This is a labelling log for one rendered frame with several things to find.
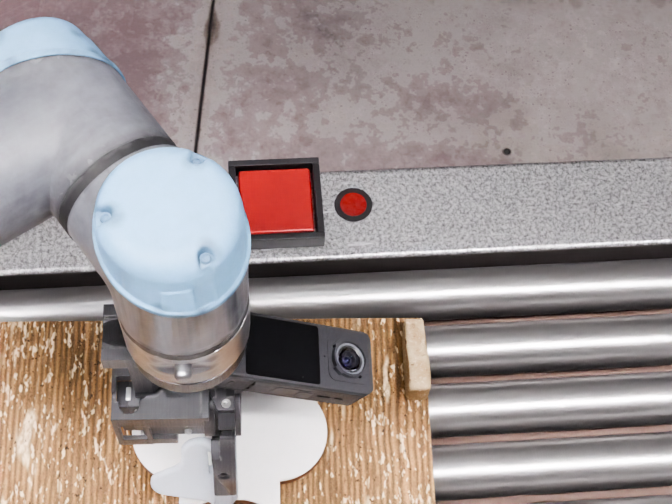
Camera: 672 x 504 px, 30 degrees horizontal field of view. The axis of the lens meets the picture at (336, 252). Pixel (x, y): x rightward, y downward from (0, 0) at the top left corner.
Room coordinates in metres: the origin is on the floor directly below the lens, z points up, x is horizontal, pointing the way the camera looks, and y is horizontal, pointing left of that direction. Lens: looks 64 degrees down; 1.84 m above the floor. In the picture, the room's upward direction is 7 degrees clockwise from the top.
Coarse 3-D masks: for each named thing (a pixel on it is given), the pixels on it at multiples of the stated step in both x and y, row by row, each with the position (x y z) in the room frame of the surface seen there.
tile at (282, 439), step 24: (264, 408) 0.31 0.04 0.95; (288, 408) 0.31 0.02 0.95; (312, 408) 0.31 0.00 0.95; (264, 432) 0.29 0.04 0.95; (288, 432) 0.29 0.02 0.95; (312, 432) 0.29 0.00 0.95; (144, 456) 0.26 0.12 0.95; (168, 456) 0.26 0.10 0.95; (240, 456) 0.27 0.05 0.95; (264, 456) 0.27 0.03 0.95; (288, 456) 0.27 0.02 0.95; (312, 456) 0.28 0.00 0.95; (240, 480) 0.25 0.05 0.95; (264, 480) 0.25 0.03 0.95; (288, 480) 0.26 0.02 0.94
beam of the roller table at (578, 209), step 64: (384, 192) 0.52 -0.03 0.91; (448, 192) 0.53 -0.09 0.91; (512, 192) 0.53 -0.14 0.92; (576, 192) 0.54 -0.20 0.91; (640, 192) 0.55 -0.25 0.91; (0, 256) 0.42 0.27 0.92; (64, 256) 0.43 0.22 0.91; (256, 256) 0.45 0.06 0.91; (320, 256) 0.45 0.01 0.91; (384, 256) 0.46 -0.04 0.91; (448, 256) 0.47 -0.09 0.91; (512, 256) 0.48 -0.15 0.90; (576, 256) 0.49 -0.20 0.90; (640, 256) 0.50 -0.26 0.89
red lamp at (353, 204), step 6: (342, 198) 0.51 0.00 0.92; (348, 198) 0.51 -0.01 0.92; (354, 198) 0.51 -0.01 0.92; (360, 198) 0.51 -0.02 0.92; (342, 204) 0.50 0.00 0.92; (348, 204) 0.50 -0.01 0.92; (354, 204) 0.50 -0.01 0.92; (360, 204) 0.51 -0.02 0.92; (366, 204) 0.51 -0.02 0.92; (342, 210) 0.50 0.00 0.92; (348, 210) 0.50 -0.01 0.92; (354, 210) 0.50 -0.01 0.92; (360, 210) 0.50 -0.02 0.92
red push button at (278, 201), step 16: (240, 176) 0.51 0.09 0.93; (256, 176) 0.51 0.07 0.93; (272, 176) 0.51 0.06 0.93; (288, 176) 0.52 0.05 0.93; (304, 176) 0.52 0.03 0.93; (240, 192) 0.50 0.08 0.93; (256, 192) 0.50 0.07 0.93; (272, 192) 0.50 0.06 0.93; (288, 192) 0.50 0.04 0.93; (304, 192) 0.50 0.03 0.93; (256, 208) 0.48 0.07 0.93; (272, 208) 0.48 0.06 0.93; (288, 208) 0.49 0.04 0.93; (304, 208) 0.49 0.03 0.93; (256, 224) 0.47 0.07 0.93; (272, 224) 0.47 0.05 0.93; (288, 224) 0.47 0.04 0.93; (304, 224) 0.47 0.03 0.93
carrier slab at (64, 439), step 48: (0, 336) 0.34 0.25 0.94; (48, 336) 0.35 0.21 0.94; (96, 336) 0.35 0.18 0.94; (384, 336) 0.38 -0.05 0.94; (0, 384) 0.31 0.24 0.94; (48, 384) 0.31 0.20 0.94; (96, 384) 0.31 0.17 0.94; (384, 384) 0.34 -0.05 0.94; (0, 432) 0.27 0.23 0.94; (48, 432) 0.27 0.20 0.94; (96, 432) 0.28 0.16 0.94; (336, 432) 0.30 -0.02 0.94; (384, 432) 0.30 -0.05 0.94; (0, 480) 0.23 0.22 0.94; (48, 480) 0.24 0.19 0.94; (96, 480) 0.24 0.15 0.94; (144, 480) 0.25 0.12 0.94; (336, 480) 0.26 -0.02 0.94; (384, 480) 0.27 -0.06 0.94; (432, 480) 0.27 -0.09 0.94
